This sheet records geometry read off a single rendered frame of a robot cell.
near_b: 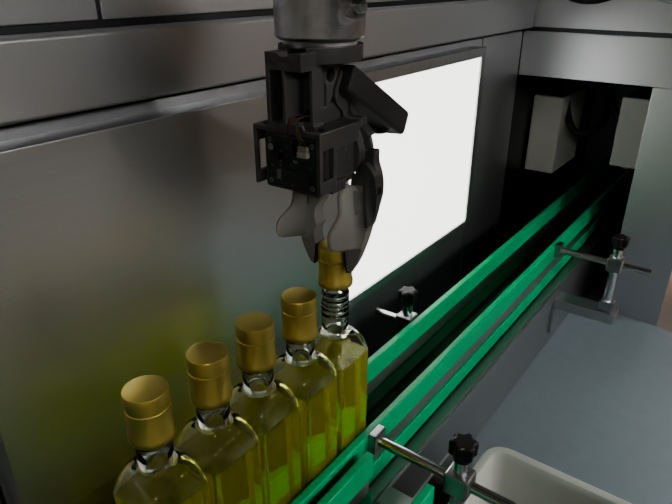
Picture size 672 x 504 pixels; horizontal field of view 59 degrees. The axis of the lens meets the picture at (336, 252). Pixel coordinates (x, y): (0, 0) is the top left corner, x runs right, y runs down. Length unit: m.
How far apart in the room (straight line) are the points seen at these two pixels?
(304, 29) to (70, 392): 0.37
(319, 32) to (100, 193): 0.22
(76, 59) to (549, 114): 1.17
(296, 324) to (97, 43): 0.29
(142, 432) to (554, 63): 1.11
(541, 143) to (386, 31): 0.75
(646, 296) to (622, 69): 0.48
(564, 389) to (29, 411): 0.90
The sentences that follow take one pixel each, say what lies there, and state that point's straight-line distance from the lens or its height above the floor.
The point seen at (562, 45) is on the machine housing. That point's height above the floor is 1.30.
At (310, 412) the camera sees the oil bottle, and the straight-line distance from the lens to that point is 0.60.
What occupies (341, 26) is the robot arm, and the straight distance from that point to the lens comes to 0.49.
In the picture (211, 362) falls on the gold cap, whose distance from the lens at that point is 0.48.
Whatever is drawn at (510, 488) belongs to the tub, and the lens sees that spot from 0.92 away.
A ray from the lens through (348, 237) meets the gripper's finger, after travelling 0.54.
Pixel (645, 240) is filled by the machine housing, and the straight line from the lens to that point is 1.39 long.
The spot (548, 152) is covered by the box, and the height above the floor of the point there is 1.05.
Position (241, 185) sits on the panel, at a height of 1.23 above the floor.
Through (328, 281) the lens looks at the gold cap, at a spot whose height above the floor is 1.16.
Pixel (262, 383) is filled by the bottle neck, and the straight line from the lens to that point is 0.55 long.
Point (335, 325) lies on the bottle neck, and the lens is 0.62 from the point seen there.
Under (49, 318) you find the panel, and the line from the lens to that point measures 0.55.
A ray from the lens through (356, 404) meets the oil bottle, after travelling 0.68.
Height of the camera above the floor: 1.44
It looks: 25 degrees down
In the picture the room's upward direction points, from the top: straight up
